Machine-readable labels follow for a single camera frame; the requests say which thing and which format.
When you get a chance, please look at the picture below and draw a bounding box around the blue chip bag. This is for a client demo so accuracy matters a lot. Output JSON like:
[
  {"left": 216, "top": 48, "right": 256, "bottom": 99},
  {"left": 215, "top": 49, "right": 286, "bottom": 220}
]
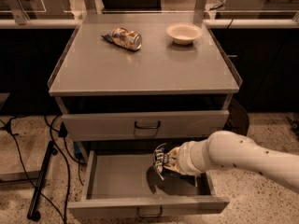
[{"left": 153, "top": 144, "right": 169, "bottom": 180}]

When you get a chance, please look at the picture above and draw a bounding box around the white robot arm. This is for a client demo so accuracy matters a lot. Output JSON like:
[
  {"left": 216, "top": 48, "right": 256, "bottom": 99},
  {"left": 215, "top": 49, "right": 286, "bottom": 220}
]
[{"left": 163, "top": 131, "right": 299, "bottom": 193}]

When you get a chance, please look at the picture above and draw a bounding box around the upper closed drawer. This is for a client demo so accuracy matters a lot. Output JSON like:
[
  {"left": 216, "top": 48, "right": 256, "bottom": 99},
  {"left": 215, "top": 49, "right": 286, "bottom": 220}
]
[{"left": 63, "top": 110, "right": 229, "bottom": 141}]

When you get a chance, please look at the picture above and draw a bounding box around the open middle drawer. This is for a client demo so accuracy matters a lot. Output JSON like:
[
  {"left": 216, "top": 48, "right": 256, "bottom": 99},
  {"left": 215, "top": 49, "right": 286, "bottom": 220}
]
[{"left": 68, "top": 150, "right": 230, "bottom": 218}]

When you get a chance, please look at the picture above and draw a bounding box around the grey metal drawer cabinet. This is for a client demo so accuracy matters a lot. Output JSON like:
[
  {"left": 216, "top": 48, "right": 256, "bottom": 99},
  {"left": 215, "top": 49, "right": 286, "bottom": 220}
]
[{"left": 47, "top": 12, "right": 244, "bottom": 220}]

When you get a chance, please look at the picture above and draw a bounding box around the crushed shiny snack bag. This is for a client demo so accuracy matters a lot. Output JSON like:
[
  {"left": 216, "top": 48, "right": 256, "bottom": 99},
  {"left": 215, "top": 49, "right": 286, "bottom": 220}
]
[{"left": 102, "top": 27, "right": 142, "bottom": 51}]

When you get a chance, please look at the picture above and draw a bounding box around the black backpack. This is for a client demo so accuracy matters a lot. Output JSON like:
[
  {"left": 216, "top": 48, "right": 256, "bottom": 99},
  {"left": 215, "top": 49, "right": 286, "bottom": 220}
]
[{"left": 224, "top": 99, "right": 249, "bottom": 135}]

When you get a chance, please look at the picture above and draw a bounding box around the white bowl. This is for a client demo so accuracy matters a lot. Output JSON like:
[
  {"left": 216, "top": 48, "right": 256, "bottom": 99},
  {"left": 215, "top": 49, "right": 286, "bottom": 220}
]
[{"left": 166, "top": 22, "right": 203, "bottom": 45}]

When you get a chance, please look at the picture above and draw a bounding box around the black stand leg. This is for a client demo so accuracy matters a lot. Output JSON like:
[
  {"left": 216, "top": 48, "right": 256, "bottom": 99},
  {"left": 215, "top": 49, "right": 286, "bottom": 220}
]
[{"left": 27, "top": 141, "right": 54, "bottom": 222}]

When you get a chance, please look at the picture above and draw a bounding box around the black floor cable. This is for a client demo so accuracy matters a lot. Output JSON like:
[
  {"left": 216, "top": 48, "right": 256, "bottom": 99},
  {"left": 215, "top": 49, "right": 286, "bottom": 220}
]
[{"left": 0, "top": 115, "right": 86, "bottom": 224}]

